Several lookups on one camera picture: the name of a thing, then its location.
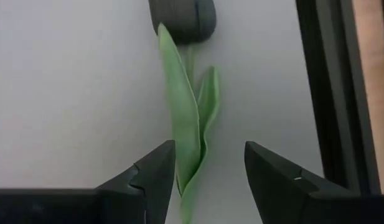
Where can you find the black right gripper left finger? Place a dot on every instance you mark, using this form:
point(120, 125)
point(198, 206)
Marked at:
point(142, 193)

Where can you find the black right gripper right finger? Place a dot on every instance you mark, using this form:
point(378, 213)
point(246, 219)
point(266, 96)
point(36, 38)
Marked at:
point(279, 186)

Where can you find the green artificial leaf stem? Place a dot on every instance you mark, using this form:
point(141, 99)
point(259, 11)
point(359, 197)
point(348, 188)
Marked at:
point(182, 124)

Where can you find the grey table mat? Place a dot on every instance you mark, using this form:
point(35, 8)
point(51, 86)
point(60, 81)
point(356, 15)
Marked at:
point(70, 93)

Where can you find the black metal table frame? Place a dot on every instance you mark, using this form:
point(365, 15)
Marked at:
point(328, 93)

